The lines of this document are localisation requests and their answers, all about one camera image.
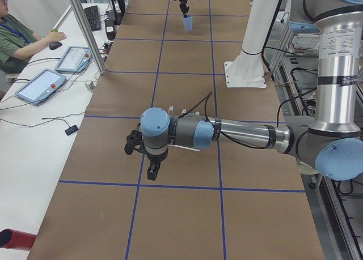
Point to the white wire cup holder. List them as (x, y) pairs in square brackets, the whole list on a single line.
[(185, 128)]

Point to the black keyboard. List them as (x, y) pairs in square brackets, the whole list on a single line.
[(93, 17)]

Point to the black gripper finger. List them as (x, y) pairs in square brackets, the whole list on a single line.
[(184, 8), (152, 171)]

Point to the red cylinder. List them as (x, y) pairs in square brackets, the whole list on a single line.
[(18, 240)]

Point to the teach pendant tablet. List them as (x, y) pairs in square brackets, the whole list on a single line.
[(41, 87), (74, 60)]

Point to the aluminium frame post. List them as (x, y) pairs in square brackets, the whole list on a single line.
[(88, 34)]

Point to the teach pendant tablet near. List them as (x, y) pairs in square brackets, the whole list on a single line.
[(41, 87)]

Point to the small silver metal cylinder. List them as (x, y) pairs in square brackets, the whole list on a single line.
[(90, 85)]

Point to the teach pendant tablet far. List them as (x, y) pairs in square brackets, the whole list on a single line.
[(74, 60)]

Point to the black computer mouse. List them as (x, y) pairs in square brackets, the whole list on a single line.
[(55, 45)]

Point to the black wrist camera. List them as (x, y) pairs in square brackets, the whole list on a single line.
[(134, 142)]

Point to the light blue plastic cup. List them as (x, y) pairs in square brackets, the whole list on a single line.
[(187, 22)]

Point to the seated person green shirt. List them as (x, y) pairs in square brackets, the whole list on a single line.
[(19, 43)]

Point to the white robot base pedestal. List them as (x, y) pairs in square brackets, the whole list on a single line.
[(247, 70)]

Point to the small black puck device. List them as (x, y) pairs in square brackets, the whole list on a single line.
[(71, 130)]

